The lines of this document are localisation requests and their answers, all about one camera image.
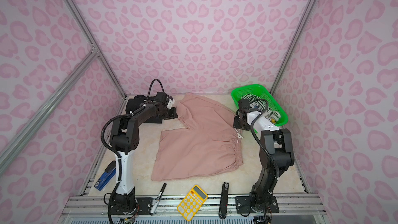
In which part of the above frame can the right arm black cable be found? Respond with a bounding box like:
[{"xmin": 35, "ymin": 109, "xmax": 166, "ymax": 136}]
[{"xmin": 236, "ymin": 99, "xmax": 280, "ymax": 224}]

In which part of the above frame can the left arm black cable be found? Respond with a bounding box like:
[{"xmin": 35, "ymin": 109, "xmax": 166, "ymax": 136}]
[{"xmin": 100, "ymin": 78, "xmax": 165, "ymax": 224}]

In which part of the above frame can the striped patterned garment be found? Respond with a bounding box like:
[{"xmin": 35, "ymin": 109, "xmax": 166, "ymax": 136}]
[{"xmin": 241, "ymin": 94, "xmax": 281, "ymax": 124}]

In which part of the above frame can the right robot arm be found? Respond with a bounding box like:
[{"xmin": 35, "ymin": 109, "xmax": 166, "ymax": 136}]
[{"xmin": 234, "ymin": 109, "xmax": 294, "ymax": 215}]

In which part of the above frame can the yellow calculator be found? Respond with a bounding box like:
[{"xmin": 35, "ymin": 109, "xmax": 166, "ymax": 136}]
[{"xmin": 177, "ymin": 185, "xmax": 208, "ymax": 222}]

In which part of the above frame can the green plastic laundry basket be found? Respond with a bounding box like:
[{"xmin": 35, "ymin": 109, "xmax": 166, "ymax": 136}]
[{"xmin": 231, "ymin": 84, "xmax": 288, "ymax": 127}]

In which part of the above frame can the black stapler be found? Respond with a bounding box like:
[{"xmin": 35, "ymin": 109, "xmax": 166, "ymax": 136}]
[{"xmin": 218, "ymin": 182, "xmax": 229, "ymax": 219}]

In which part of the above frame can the black marker pen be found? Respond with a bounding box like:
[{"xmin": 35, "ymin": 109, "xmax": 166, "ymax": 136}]
[{"xmin": 150, "ymin": 183, "xmax": 167, "ymax": 215}]

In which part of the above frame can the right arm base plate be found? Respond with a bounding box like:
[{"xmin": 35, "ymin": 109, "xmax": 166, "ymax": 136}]
[{"xmin": 234, "ymin": 196, "xmax": 280, "ymax": 216}]

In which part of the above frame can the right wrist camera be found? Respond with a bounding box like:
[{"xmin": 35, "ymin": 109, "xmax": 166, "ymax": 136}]
[{"xmin": 236, "ymin": 99, "xmax": 261, "ymax": 116}]

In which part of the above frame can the pink garment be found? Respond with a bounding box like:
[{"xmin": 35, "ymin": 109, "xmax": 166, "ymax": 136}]
[{"xmin": 151, "ymin": 93, "xmax": 243, "ymax": 181}]

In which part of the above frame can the blue stapler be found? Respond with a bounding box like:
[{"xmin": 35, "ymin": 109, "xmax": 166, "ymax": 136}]
[{"xmin": 94, "ymin": 160, "xmax": 116, "ymax": 191}]

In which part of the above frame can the aluminium mounting rail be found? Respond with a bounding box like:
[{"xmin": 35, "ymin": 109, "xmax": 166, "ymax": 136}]
[{"xmin": 58, "ymin": 194, "xmax": 329, "ymax": 224}]

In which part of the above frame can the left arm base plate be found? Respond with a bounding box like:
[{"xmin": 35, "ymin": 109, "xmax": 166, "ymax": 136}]
[{"xmin": 108, "ymin": 197, "xmax": 153, "ymax": 215}]

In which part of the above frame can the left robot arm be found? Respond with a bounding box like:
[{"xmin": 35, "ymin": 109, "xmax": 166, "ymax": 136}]
[{"xmin": 102, "ymin": 100, "xmax": 178, "ymax": 215}]

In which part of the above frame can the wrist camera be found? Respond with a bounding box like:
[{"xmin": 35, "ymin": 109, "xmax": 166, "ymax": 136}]
[
  {"xmin": 236, "ymin": 99, "xmax": 261, "ymax": 116},
  {"xmin": 153, "ymin": 92, "xmax": 175, "ymax": 109}
]

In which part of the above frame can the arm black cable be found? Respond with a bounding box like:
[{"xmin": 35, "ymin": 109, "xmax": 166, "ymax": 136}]
[
  {"xmin": 236, "ymin": 99, "xmax": 280, "ymax": 224},
  {"xmin": 100, "ymin": 78, "xmax": 165, "ymax": 224}
]

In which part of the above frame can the black shirt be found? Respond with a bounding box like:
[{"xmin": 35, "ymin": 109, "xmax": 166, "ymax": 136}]
[{"xmin": 125, "ymin": 95, "xmax": 163, "ymax": 124}]

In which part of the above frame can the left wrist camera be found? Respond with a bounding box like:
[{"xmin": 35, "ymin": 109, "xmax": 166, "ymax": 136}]
[{"xmin": 153, "ymin": 92, "xmax": 175, "ymax": 109}]

